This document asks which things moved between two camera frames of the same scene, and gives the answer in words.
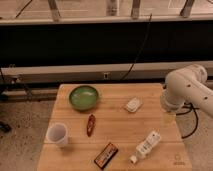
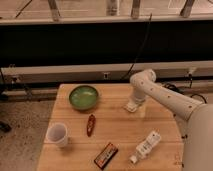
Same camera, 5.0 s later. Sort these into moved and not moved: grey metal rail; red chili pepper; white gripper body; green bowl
Moved: white gripper body
Not moved: red chili pepper; grey metal rail; green bowl
